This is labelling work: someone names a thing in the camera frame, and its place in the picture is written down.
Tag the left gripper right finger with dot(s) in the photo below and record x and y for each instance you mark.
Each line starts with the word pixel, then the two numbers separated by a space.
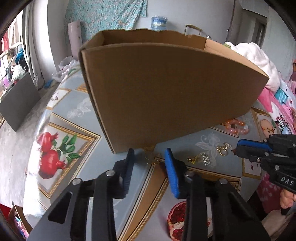
pixel 232 217

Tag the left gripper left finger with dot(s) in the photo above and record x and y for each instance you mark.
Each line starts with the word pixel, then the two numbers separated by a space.
pixel 66 219

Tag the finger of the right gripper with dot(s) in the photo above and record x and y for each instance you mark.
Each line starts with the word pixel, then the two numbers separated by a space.
pixel 255 153
pixel 255 144

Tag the silver rhinestone earring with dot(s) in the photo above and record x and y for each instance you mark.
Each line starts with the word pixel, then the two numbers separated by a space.
pixel 206 159

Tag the gold bow charm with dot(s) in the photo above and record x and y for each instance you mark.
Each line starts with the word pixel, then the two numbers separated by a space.
pixel 193 159

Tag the gold clover earring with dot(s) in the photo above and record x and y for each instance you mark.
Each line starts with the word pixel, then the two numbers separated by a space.
pixel 151 156

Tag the beige sleeve forearm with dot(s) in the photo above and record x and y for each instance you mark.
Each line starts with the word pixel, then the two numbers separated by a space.
pixel 275 223

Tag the person right hand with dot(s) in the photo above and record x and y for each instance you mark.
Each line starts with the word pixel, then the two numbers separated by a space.
pixel 287 199

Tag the pink floral bedding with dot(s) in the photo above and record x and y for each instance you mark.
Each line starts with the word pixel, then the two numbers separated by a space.
pixel 280 106

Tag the small open cardboard box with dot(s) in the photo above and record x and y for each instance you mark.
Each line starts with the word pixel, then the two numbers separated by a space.
pixel 19 223

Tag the person in pink hat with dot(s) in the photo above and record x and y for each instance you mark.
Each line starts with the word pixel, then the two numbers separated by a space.
pixel 293 76

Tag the white pink blanket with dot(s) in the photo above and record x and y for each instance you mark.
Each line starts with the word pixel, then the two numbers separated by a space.
pixel 257 56

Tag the brown cardboard box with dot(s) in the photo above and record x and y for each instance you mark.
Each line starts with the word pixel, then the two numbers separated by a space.
pixel 148 87

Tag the grey cabinet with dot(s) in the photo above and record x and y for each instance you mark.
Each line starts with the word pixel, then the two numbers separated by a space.
pixel 19 101

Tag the wooden chair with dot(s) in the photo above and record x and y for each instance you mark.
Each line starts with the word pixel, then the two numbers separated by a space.
pixel 193 27

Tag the blue water jug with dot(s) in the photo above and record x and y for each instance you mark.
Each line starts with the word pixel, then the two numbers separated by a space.
pixel 158 23

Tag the white plastic bag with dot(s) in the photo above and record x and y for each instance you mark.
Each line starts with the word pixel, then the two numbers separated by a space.
pixel 66 66

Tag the hanging clothes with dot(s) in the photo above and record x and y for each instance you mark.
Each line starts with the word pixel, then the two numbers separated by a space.
pixel 12 55

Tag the pink rolled mat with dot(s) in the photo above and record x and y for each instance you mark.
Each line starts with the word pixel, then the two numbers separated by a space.
pixel 75 38

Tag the floral blue wall cloth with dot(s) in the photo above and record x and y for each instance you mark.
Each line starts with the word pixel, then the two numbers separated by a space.
pixel 96 16

